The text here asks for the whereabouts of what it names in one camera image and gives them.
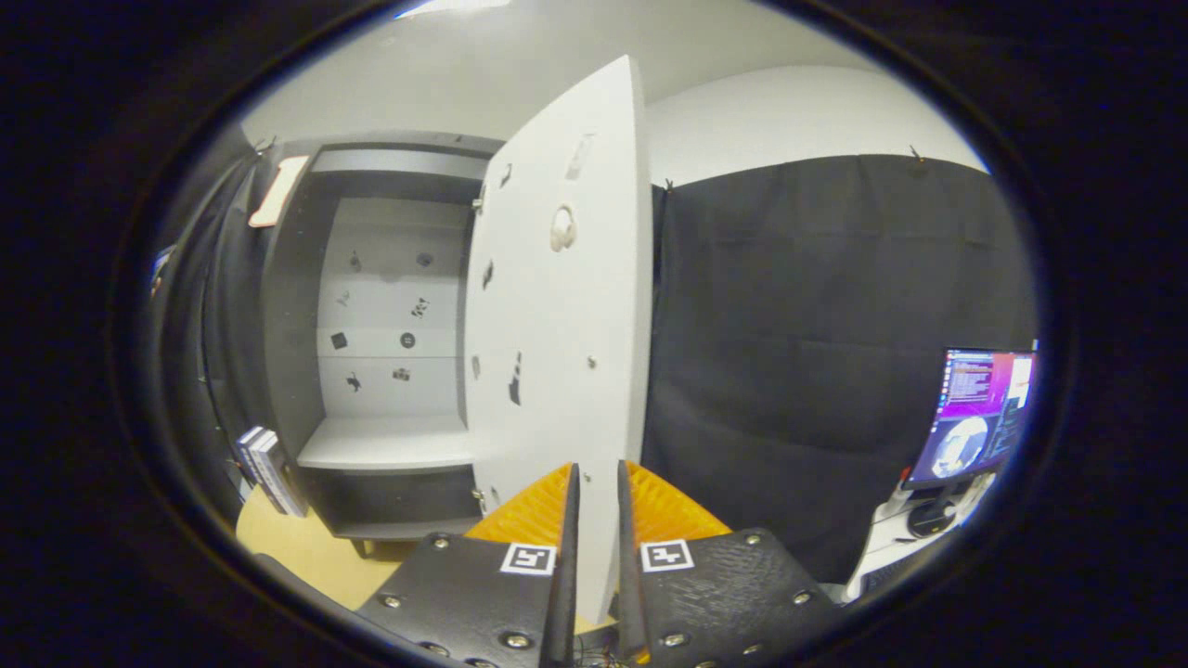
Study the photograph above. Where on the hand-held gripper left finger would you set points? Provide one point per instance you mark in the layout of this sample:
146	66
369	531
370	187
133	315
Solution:
564	557

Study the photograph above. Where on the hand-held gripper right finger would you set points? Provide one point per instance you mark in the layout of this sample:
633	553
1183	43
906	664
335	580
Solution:
628	557

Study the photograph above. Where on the white cabinet door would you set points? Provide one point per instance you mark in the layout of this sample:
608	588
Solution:
557	306

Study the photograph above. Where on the white cabinet shelf board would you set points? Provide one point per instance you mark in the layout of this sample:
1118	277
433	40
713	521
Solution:
390	441

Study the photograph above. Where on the black backdrop cloth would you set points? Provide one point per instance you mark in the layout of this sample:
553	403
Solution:
789	325

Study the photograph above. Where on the grey cabinet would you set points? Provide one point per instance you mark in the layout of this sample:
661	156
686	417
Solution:
288	371

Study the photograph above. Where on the computer monitor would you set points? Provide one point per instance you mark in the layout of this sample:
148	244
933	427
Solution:
974	408

